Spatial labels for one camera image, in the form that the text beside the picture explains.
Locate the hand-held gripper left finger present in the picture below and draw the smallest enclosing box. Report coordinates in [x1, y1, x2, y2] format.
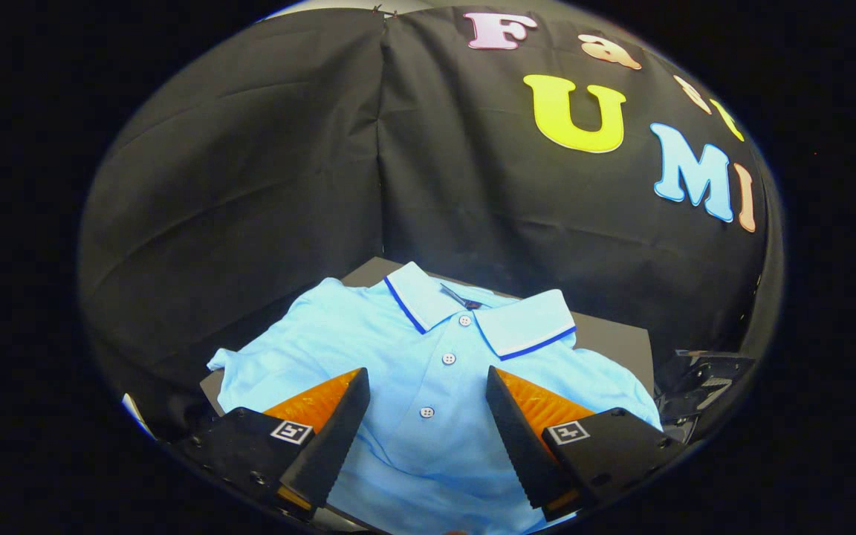
[175, 367, 371, 519]

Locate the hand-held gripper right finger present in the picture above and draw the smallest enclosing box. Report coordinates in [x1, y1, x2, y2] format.
[486, 366, 689, 521]

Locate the light blue polo shirt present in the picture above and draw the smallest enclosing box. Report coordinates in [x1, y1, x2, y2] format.
[207, 262, 663, 535]

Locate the dark glass washing machine lid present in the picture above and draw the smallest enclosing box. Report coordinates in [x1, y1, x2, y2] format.
[655, 349, 757, 445]

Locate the grey cabinet with black top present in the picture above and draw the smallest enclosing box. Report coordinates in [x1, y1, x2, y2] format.
[200, 256, 655, 417]

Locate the black backdrop cloth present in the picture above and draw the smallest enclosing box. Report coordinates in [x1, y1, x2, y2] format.
[77, 6, 784, 439]

